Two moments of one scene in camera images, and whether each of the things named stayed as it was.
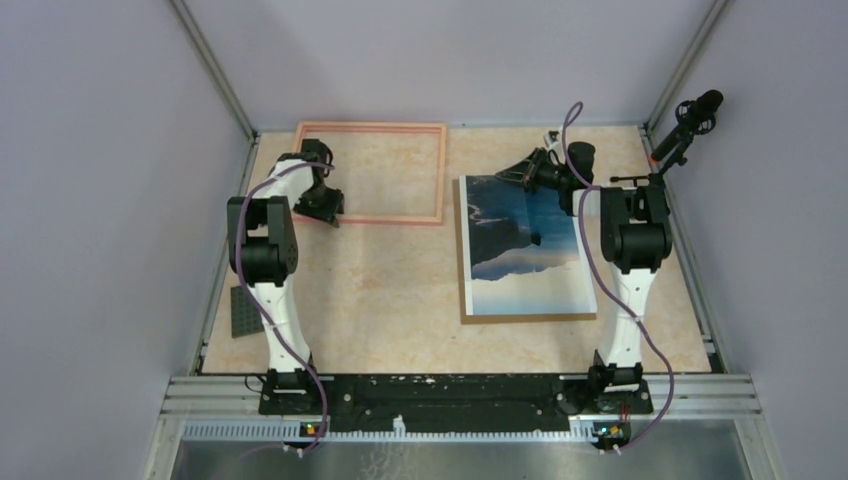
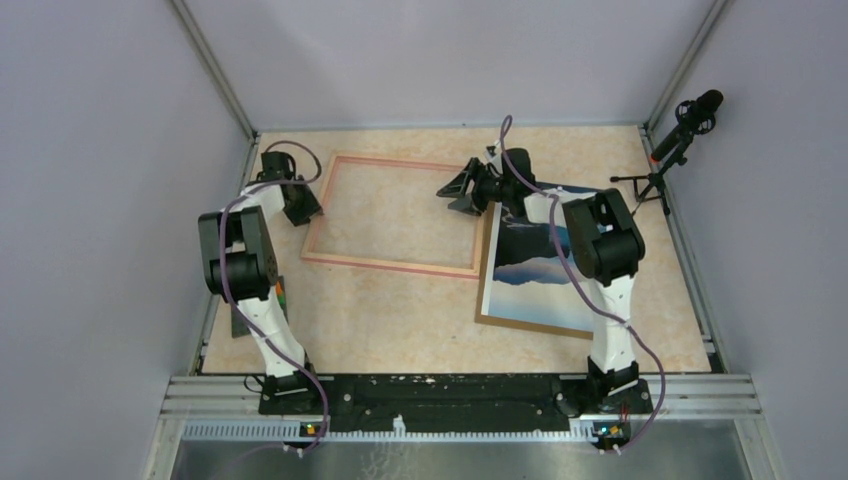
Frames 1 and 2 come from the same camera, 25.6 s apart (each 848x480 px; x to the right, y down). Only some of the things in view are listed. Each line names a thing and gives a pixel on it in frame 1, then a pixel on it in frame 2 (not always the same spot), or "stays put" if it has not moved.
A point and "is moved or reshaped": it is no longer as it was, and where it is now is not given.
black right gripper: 524,172 → 457,188
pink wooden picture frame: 394,220 → 325,190
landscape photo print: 520,251 is moved or reshaped
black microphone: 692,116 stays put
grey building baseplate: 246,319 stays put
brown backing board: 458,250 → 481,318
